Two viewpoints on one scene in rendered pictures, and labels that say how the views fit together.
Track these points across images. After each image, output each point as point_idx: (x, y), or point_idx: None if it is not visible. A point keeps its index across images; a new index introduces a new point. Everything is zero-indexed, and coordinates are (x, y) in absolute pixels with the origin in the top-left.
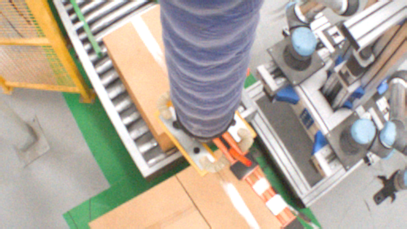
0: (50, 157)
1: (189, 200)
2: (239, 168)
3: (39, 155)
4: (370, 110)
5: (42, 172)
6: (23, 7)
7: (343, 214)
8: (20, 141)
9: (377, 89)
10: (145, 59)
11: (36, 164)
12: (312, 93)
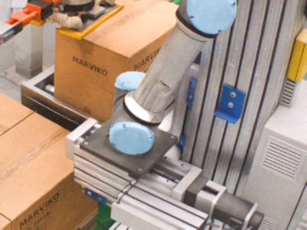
0: (20, 92)
1: (10, 125)
2: (33, 2)
3: (18, 83)
4: (195, 167)
5: (3, 90)
6: None
7: None
8: (20, 48)
9: (218, 109)
10: (124, 9)
11: (8, 84)
12: (173, 113)
